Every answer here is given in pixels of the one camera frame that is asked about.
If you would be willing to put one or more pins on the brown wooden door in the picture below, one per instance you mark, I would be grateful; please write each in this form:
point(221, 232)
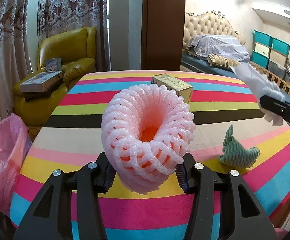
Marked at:
point(162, 34)

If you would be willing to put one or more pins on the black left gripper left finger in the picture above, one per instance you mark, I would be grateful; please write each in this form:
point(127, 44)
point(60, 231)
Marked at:
point(49, 214)

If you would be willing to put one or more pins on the flat box on armchair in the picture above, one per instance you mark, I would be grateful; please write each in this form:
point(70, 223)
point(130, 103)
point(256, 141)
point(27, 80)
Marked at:
point(41, 82)

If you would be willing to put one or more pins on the wooden crib rail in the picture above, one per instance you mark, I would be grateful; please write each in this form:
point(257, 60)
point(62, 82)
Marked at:
point(283, 85)

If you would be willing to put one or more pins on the yellow-green cardboard box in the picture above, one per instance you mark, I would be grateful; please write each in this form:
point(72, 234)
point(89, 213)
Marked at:
point(172, 83)

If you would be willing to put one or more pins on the small picture book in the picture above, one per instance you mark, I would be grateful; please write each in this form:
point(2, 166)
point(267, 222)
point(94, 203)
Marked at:
point(54, 64)

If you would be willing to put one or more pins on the pink plastic trash bag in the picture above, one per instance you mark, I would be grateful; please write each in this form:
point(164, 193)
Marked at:
point(14, 147)

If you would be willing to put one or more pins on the plastic-wrapped bedding bundle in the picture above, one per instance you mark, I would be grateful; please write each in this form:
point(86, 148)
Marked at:
point(228, 46)

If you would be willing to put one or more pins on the blue mattress bed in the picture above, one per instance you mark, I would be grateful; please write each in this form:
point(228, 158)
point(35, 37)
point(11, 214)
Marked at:
point(202, 66)

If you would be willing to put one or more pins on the green patterned cloth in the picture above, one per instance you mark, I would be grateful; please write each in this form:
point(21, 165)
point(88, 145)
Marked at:
point(235, 155)

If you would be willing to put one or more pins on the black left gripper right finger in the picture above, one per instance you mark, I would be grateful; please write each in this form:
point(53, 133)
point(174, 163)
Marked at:
point(241, 213)

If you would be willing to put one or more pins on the beige tufted headboard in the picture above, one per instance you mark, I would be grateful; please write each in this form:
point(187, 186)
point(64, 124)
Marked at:
point(212, 23)

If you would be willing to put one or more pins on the white plastic bag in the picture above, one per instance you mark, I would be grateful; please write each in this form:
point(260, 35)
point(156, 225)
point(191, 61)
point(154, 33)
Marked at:
point(259, 86)

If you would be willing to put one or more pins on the striped gold pillow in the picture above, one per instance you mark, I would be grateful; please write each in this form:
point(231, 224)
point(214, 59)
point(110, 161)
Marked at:
point(222, 62)

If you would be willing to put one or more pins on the yellow leather armchair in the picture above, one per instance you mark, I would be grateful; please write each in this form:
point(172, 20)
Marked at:
point(77, 52)

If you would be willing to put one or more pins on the lace curtain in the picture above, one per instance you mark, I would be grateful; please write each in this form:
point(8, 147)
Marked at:
point(24, 24)

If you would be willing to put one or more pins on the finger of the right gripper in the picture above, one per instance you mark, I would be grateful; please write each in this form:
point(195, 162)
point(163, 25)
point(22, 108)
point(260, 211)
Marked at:
point(275, 110)

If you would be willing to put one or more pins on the stacked teal storage bins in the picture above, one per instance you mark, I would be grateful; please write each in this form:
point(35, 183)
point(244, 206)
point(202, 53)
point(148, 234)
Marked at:
point(270, 53)

